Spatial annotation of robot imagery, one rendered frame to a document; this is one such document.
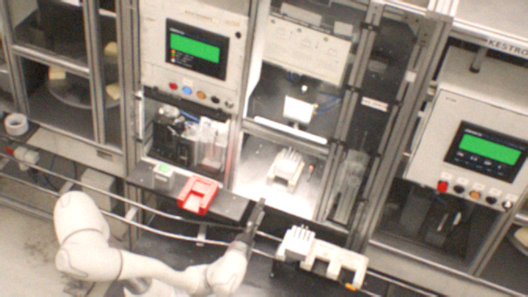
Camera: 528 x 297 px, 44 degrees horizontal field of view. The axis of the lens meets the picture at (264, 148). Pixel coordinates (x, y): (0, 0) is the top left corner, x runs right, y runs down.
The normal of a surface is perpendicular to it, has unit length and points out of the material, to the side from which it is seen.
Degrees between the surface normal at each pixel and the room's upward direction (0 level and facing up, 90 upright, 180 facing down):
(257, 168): 0
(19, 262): 0
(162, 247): 0
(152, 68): 90
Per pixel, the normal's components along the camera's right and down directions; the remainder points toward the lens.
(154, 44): -0.33, 0.64
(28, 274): 0.12, -0.70
